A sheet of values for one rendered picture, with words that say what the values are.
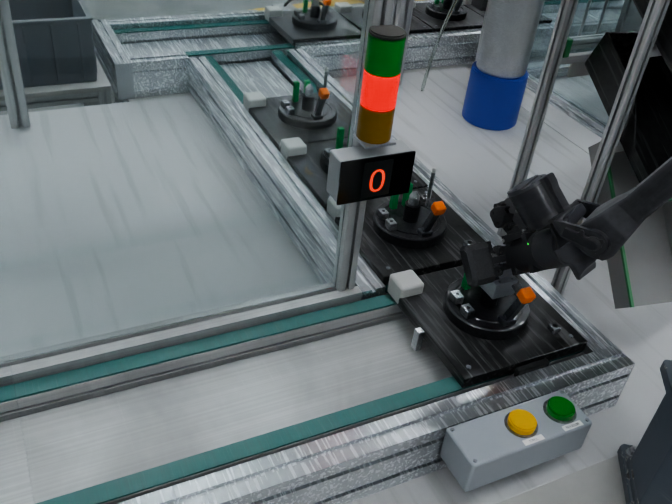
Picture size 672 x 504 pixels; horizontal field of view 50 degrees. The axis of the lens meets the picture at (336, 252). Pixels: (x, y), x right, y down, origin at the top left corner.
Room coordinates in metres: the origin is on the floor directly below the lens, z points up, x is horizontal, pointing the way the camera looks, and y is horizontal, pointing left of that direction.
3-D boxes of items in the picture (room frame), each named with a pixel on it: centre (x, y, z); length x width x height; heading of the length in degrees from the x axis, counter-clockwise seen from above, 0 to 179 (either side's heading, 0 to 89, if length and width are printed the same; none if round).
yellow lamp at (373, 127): (0.93, -0.03, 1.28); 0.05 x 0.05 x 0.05
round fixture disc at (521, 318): (0.92, -0.26, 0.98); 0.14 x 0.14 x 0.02
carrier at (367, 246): (1.14, -0.13, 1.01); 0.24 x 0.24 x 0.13; 29
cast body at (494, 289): (0.93, -0.25, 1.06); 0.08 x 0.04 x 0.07; 29
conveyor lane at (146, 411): (0.80, 0.02, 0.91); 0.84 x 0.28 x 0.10; 119
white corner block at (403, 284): (0.96, -0.12, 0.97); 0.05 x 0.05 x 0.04; 29
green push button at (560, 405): (0.73, -0.35, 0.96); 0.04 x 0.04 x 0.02
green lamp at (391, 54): (0.93, -0.03, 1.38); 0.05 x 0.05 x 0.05
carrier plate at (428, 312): (0.92, -0.26, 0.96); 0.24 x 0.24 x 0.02; 29
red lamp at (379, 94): (0.93, -0.03, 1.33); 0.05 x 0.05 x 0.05
